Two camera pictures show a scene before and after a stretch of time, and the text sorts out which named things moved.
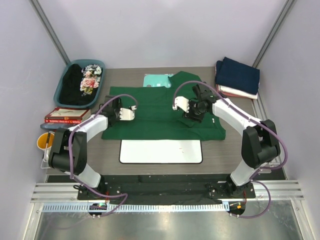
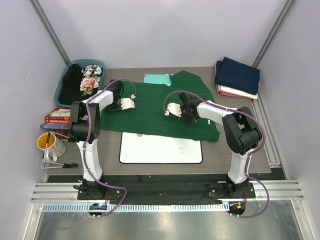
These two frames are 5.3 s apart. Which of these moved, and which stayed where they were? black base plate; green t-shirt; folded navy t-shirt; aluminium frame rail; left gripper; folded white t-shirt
Moved: left gripper; green t-shirt
Stayed: folded navy t-shirt; folded white t-shirt; black base plate; aluminium frame rail
